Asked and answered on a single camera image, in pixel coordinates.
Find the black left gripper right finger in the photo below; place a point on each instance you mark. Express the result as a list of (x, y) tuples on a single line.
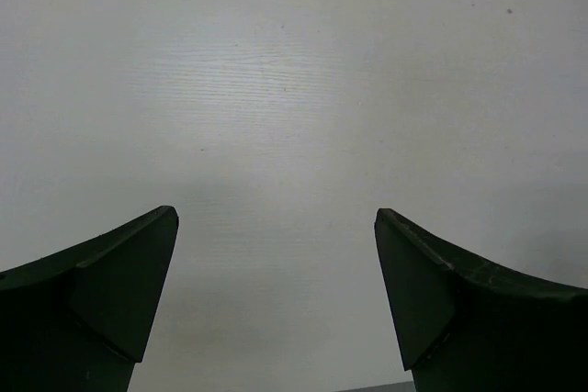
[(465, 323)]

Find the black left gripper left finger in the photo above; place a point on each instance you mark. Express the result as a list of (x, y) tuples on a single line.
[(80, 319)]

